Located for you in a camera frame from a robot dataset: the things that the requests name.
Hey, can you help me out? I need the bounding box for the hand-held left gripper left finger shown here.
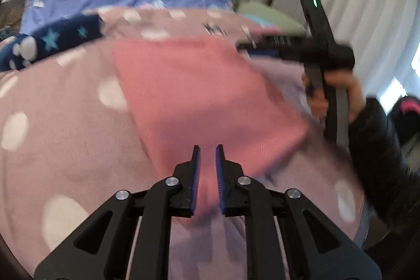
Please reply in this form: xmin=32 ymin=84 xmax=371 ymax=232
xmin=34 ymin=145 xmax=201 ymax=280

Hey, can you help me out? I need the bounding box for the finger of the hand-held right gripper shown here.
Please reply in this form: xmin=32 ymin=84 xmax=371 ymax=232
xmin=236 ymin=35 xmax=306 ymax=63

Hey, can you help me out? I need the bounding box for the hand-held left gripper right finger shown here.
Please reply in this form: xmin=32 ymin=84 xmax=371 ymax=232
xmin=215 ymin=144 xmax=383 ymax=280

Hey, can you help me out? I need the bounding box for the coral pink knit garment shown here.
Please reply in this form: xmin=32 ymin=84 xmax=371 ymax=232
xmin=112 ymin=37 xmax=311 ymax=218

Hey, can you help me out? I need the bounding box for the person's right forearm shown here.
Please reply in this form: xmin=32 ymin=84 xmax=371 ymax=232
xmin=348 ymin=98 xmax=414 ymax=230

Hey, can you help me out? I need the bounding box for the person's right hand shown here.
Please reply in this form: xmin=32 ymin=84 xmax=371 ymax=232
xmin=302 ymin=69 xmax=366 ymax=123

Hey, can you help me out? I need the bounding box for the green pillow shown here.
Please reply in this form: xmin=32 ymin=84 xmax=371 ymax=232
xmin=228 ymin=0 xmax=307 ymax=36

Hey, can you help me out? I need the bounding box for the black and pink object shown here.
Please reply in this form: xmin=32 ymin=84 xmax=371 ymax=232
xmin=390 ymin=95 xmax=420 ymax=174

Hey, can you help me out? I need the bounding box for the pink polka dot blanket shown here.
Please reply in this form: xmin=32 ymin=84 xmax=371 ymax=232
xmin=0 ymin=6 xmax=368 ymax=280

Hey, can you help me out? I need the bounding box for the navy star print cloth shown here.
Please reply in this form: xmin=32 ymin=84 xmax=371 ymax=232
xmin=0 ymin=13 xmax=106 ymax=72

